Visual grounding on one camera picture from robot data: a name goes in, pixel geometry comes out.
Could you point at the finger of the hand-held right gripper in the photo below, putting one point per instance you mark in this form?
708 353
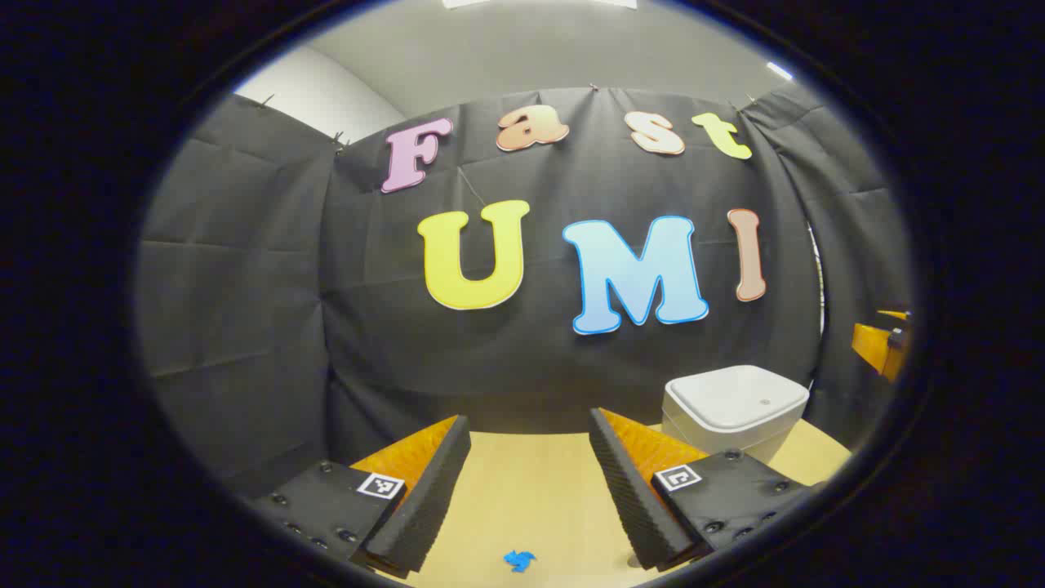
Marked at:
895 314
872 347

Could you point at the white desktop garbage bin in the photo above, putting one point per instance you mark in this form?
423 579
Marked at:
735 400

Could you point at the light wooden desktop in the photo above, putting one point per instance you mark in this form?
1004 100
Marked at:
522 490

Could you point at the ceiling light panel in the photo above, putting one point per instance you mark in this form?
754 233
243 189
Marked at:
461 2
780 71

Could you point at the black backdrop cloth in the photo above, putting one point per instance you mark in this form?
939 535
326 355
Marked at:
506 359

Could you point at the blue paper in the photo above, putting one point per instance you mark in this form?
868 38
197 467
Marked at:
519 560

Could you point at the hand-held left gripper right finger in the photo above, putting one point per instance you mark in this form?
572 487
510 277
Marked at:
633 506

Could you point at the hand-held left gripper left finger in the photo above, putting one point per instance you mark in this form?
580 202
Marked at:
433 498

